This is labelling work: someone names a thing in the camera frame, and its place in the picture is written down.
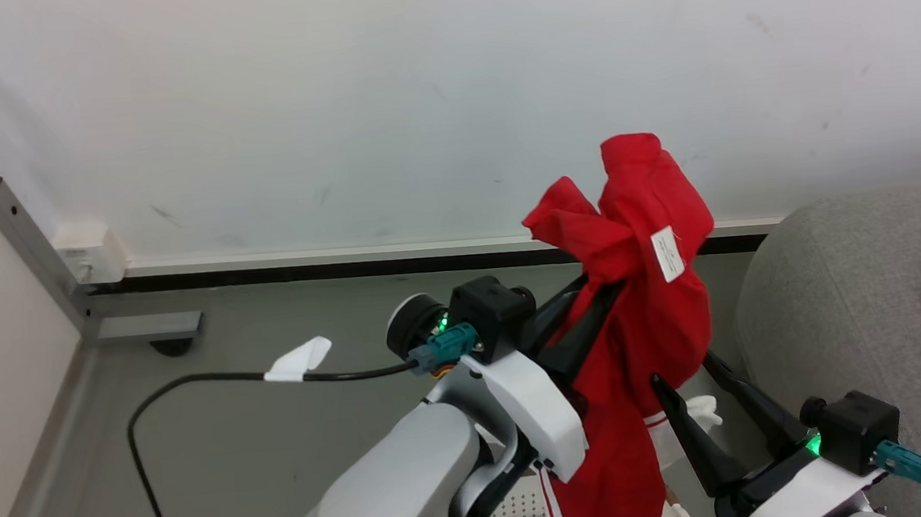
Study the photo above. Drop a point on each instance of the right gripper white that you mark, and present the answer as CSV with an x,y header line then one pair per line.
x,y
791,489

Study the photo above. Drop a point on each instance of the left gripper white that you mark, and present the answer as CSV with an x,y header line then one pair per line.
x,y
534,405

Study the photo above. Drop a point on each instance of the red garment with white trim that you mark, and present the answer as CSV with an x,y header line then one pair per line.
x,y
645,301

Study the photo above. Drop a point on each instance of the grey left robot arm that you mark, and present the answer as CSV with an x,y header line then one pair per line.
x,y
397,494

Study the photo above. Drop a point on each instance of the grey upholstered seat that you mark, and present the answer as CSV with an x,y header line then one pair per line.
x,y
850,302

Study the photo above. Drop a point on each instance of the white laundry basket brown rim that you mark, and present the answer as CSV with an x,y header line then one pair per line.
x,y
519,504

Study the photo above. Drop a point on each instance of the black baseboard strip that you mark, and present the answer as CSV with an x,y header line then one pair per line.
x,y
305,272

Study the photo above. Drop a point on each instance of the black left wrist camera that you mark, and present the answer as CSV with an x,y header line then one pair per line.
x,y
491,309

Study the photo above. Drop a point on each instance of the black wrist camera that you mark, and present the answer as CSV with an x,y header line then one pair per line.
x,y
856,425
491,309

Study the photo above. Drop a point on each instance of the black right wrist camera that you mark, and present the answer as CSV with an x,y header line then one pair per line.
x,y
856,425

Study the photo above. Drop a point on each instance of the white wall trim strip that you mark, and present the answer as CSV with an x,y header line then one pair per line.
x,y
345,255

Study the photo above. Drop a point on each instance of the black round frame foot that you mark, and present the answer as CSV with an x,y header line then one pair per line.
x,y
171,347

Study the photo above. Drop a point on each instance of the white wall socket box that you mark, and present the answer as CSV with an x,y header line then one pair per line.
x,y
90,252

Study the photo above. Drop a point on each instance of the grey metal frame post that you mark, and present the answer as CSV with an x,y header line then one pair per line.
x,y
27,239

